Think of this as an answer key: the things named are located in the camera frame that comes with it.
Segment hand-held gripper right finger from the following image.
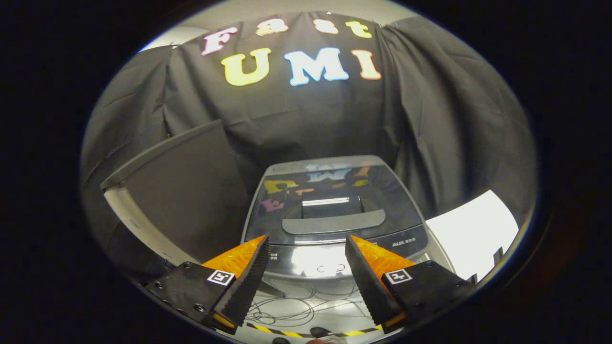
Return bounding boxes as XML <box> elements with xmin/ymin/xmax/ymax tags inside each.
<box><xmin>344</xmin><ymin>234</ymin><xmax>479</xmax><ymax>333</ymax></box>

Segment yellow black striped tape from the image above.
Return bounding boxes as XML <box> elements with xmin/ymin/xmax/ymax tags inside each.
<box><xmin>246</xmin><ymin>321</ymin><xmax>383</xmax><ymax>339</ymax></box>

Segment white board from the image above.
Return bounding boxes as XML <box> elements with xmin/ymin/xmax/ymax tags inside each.
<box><xmin>425</xmin><ymin>190</ymin><xmax>520</xmax><ymax>282</ymax></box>

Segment black backdrop cloth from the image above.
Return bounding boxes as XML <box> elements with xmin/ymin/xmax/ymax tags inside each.
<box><xmin>80</xmin><ymin>12</ymin><xmax>538</xmax><ymax>230</ymax></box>

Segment thin black cables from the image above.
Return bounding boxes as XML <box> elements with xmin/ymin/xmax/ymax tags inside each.
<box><xmin>246</xmin><ymin>284</ymin><xmax>369</xmax><ymax>328</ymax></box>

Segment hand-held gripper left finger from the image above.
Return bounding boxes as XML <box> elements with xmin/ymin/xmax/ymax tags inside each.
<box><xmin>146</xmin><ymin>234</ymin><xmax>272</xmax><ymax>334</ymax></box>

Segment dark grey washing machine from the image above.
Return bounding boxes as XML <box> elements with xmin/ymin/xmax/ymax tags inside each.
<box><xmin>240</xmin><ymin>154</ymin><xmax>455</xmax><ymax>306</ymax></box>

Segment grey cabinet with dark top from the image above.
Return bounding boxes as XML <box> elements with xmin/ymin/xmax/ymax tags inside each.
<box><xmin>99</xmin><ymin>119</ymin><xmax>251</xmax><ymax>282</ymax></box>

